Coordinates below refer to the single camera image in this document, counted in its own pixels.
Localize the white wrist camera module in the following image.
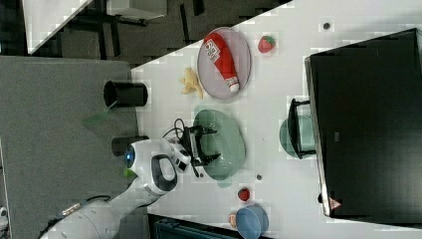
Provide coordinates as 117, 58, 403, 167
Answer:
170, 141, 191, 173

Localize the grey round plate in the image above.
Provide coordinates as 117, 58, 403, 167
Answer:
196, 27, 251, 101

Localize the yellow banana peel toy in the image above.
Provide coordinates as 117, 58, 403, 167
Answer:
179, 68, 204, 99

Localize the dark blue crate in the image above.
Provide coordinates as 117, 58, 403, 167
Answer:
153, 220, 236, 239

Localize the red strawberry toy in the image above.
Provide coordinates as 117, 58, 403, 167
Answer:
258, 35, 276, 54

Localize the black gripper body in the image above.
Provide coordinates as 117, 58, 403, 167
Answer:
181, 125, 203, 166

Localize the black cable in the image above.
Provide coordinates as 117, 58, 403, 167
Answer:
161, 118, 187, 139

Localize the blue bowl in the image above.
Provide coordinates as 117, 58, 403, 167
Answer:
236, 204, 269, 239

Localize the black cylinder post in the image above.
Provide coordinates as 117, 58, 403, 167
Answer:
104, 81, 148, 108

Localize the green plastic strainer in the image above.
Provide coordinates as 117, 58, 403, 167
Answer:
193, 108, 246, 188

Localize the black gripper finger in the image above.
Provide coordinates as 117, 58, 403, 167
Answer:
199, 153, 220, 165
199, 125, 217, 134

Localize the green plastic cup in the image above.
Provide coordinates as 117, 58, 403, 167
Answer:
279, 116, 316, 159

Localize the red ketchup bottle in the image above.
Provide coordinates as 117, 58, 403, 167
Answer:
204, 33, 240, 93

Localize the small red fruit toy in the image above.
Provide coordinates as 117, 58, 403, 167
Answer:
238, 188, 250, 201

